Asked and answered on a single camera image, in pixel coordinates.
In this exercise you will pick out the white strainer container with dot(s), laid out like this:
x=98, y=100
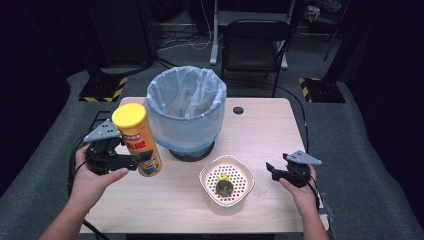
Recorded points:
x=230, y=200

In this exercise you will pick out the black folding chair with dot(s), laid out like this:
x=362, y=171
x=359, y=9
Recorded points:
x=255, y=46

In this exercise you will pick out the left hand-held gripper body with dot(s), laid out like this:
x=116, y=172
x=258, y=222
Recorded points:
x=101, y=153

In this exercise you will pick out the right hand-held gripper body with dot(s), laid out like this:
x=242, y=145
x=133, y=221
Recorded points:
x=297, y=171

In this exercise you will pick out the black trash bin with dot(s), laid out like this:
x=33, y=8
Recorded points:
x=191, y=154

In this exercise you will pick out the black cabinet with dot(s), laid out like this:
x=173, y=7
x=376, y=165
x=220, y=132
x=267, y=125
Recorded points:
x=120, y=33

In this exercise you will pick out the black metal stand post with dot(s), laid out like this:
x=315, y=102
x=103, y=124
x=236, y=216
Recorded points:
x=338, y=40

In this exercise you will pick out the hazard striped base plate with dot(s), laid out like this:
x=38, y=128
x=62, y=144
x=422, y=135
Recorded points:
x=101, y=90
x=325, y=91

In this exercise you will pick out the trash bin with blue bag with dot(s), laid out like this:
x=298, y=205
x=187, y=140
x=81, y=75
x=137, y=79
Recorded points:
x=186, y=123

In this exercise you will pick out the person's right hand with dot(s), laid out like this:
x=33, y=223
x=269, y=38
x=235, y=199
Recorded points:
x=303, y=196

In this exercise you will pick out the yellow chip can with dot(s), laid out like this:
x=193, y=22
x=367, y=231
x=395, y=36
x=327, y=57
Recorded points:
x=138, y=143

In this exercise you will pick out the person's left hand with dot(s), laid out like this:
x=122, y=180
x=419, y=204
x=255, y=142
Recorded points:
x=88, y=186

